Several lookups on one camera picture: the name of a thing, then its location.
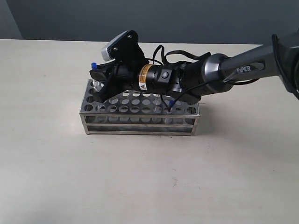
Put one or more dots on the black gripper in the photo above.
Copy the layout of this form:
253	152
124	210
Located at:
147	77

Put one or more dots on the blue-capped tube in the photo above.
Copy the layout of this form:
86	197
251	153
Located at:
168	108
96	84

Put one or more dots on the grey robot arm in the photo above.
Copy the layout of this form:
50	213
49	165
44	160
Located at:
217	73

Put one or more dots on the stainless steel test tube rack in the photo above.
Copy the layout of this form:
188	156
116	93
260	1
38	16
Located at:
137	113

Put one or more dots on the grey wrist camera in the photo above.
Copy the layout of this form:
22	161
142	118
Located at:
124	47

